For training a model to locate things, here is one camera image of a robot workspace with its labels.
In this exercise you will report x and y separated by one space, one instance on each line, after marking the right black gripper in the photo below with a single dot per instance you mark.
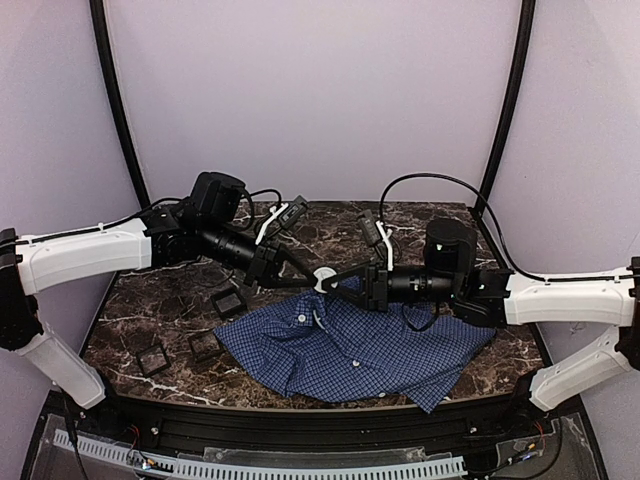
376 286

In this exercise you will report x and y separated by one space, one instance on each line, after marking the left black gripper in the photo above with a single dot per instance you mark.
266 265

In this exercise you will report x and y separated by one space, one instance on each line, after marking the round brooch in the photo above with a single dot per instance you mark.
321 274

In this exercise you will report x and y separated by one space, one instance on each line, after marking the blue checked shirt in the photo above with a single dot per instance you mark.
323 347

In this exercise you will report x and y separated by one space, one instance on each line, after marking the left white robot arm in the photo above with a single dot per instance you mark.
198 225

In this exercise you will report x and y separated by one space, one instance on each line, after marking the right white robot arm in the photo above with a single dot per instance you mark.
497 298

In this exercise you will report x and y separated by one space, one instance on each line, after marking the black tray far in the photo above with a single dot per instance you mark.
228 302

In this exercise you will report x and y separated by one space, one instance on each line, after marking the black tray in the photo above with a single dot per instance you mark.
228 302
152 360
204 345

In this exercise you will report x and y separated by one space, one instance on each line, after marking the black tray middle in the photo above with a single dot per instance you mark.
204 345

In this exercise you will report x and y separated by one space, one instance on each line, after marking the black tray near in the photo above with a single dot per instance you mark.
152 360

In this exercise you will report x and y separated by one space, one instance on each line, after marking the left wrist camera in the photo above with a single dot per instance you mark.
284 216

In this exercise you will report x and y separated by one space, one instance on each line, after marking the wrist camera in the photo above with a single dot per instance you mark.
284 216
377 238

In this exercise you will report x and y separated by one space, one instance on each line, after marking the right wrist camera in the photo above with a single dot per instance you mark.
377 238

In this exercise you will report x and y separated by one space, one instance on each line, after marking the black front aluminium rail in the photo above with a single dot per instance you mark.
171 428

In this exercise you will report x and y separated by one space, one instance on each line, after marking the white slotted cable duct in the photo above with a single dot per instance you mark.
219 463

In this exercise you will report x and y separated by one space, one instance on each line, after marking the left black frame post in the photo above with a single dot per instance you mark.
115 100

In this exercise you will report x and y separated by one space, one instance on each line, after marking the black frame post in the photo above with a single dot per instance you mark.
511 94
115 100

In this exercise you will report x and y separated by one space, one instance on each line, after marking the right black frame post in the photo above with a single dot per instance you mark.
511 94

